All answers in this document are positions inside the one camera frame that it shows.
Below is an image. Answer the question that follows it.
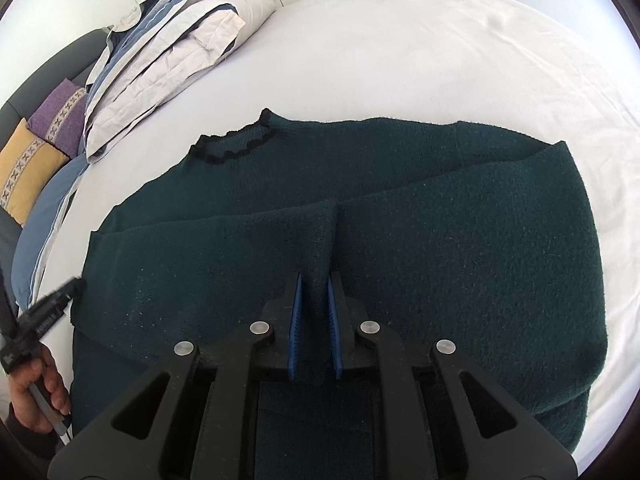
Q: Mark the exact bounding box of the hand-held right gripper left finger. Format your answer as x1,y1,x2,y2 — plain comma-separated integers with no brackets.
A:
47,274,306,480

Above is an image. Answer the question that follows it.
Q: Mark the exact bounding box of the folded grey blue duvet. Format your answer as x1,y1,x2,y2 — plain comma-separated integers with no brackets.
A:
84,0,279,164

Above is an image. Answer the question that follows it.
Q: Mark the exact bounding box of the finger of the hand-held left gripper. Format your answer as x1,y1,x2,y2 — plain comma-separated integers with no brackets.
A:
17,277,87,333

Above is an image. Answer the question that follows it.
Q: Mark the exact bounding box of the bed with white sheet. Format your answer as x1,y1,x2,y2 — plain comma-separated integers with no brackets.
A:
30,0,640,467

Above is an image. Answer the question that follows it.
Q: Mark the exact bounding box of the person's left hand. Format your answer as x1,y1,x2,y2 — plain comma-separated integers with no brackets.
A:
8,345,72,434

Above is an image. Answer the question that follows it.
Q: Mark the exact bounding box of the dark green knit sweater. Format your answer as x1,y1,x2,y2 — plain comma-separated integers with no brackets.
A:
69,107,609,480

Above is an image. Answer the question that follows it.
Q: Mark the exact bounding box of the dark grey headboard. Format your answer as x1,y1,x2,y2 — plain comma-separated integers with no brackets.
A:
0,27,112,128

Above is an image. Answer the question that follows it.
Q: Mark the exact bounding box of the blue pillow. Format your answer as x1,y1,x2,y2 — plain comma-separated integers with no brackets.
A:
11,157,92,312

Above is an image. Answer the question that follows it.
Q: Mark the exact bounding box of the person's left forearm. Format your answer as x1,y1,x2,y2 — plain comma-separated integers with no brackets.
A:
0,402,57,463

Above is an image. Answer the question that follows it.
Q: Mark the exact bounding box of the purple patterned cushion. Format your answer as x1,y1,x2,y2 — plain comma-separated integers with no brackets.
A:
27,79,91,157

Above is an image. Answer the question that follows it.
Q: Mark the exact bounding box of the yellow patterned cushion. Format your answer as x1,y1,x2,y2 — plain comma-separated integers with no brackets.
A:
0,118,71,227

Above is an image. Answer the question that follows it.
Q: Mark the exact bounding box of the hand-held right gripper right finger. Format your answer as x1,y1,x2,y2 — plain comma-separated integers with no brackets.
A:
327,273,579,480

